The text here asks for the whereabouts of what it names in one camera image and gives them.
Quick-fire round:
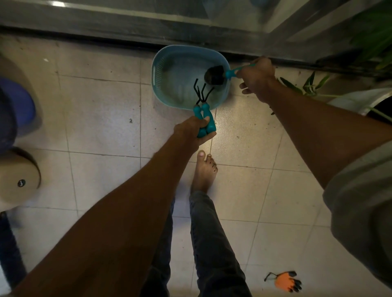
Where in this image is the narrow teal handled trowel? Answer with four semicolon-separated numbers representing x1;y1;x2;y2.
193;78;208;138

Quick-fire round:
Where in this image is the person's right hand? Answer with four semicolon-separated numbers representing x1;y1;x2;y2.
236;56;278;103

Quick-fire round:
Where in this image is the person's right leg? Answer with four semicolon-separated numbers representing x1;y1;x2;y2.
189;191;252;297

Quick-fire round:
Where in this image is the teal handled hand rake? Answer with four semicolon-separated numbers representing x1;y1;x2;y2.
197;82;217;135

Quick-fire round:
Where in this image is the person's left hand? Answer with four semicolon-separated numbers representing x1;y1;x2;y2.
174;115;217;148

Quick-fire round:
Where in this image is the white round plant pot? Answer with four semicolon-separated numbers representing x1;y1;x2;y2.
327;88;392;123

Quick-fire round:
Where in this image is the person's left forearm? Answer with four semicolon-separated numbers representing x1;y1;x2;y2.
12;134;198;297

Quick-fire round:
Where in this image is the green leafy potted plant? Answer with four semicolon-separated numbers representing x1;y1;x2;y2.
350;0;392;71
271;71;392;123

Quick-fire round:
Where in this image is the person's grey shirt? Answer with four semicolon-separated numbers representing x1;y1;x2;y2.
323;140;392;288

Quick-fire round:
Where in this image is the teal plastic bucket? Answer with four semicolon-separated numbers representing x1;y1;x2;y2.
151;45;232;111

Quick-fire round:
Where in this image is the person's right forearm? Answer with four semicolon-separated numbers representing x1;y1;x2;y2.
260;82;392;189

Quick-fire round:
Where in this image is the orange black work glove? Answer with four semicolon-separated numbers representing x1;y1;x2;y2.
272;270;303;293

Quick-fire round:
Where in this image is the beige plastic watering can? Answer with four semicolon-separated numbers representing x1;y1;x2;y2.
0;148;42;212

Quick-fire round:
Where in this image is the wide teal handled trowel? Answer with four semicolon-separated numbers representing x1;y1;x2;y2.
204;63;256;86

